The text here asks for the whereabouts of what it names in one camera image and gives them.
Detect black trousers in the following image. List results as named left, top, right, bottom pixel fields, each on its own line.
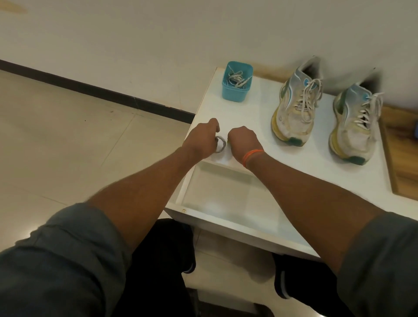
left=112, top=218, right=357, bottom=317

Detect teal plastic container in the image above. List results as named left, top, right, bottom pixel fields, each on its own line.
left=221, top=61, right=254, bottom=103

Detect person's right hand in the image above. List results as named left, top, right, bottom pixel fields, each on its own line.
left=227, top=125, right=265, bottom=165

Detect person's right forearm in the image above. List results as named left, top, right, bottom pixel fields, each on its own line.
left=245, top=153, right=386, bottom=275

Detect worn white sneaker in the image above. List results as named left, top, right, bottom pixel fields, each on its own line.
left=328, top=72, right=385, bottom=166
left=270, top=56, right=324, bottom=147

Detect orange thread wristband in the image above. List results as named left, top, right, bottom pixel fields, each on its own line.
left=241, top=148, right=265, bottom=169

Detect white open drawer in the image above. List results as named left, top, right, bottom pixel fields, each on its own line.
left=164, top=158, right=322, bottom=262

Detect person's left hand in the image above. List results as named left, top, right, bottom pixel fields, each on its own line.
left=181, top=118, right=221, bottom=161

